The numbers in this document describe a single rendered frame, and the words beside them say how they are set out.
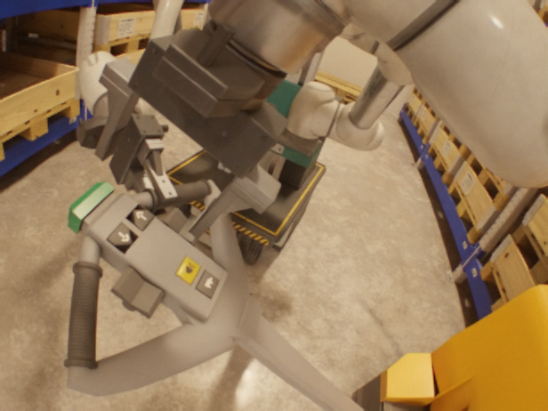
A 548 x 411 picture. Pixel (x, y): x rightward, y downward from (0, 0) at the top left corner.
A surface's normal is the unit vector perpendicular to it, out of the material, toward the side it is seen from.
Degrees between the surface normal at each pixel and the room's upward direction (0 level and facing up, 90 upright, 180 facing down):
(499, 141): 126
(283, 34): 100
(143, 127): 22
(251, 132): 90
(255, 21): 91
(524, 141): 113
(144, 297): 6
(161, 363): 28
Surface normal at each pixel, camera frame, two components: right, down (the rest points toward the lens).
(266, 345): 0.80, -0.38
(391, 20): -0.52, 0.84
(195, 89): -0.22, 0.54
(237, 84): 0.62, -0.57
